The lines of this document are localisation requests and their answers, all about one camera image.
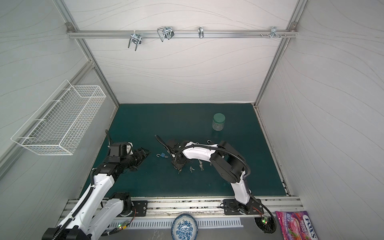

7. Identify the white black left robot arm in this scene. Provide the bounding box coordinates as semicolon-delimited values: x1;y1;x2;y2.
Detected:
42;143;151;240

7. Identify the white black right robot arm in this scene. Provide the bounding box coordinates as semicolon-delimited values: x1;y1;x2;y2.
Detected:
162;141;252;215

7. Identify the small blue padlock left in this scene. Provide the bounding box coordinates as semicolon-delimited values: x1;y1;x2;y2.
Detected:
157;153;169;159

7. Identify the clear jar green lid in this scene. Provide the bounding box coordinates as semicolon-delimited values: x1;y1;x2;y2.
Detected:
212;113;226;131

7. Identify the blue white patterned plate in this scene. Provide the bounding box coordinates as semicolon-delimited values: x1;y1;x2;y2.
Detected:
171;214;199;240

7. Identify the metal U-bolt clamp left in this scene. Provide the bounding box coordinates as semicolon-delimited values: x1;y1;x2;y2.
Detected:
128;32;142;51

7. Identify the metal u-bolt clamp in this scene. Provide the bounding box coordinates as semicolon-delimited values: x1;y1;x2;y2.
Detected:
157;26;175;42
128;32;142;51

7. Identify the metal U-bolt clamp middle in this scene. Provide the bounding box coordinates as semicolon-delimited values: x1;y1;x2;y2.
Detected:
157;26;175;42

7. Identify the metal hook clamp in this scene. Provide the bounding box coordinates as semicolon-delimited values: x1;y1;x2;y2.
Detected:
198;27;204;39

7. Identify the aluminium top crossbar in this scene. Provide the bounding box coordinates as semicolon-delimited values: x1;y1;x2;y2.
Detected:
65;22;298;40

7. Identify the pink Fox's candy bag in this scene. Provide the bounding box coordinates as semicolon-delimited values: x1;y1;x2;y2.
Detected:
276;211;319;240

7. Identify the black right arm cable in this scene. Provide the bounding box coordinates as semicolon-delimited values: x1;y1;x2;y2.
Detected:
154;134;277;234

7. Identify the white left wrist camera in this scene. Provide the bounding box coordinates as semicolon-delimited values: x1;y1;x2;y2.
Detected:
125;142;133;155

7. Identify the white slotted cable duct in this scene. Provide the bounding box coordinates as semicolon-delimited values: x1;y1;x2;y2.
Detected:
126;218;244;230

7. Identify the white wire basket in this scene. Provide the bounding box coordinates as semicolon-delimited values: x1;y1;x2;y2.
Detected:
11;80;106;156

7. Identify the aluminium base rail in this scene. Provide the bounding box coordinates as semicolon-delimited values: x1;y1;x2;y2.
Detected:
59;196;304;221

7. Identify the metal bracket clamp right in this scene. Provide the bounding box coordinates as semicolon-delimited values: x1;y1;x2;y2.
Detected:
260;27;287;39

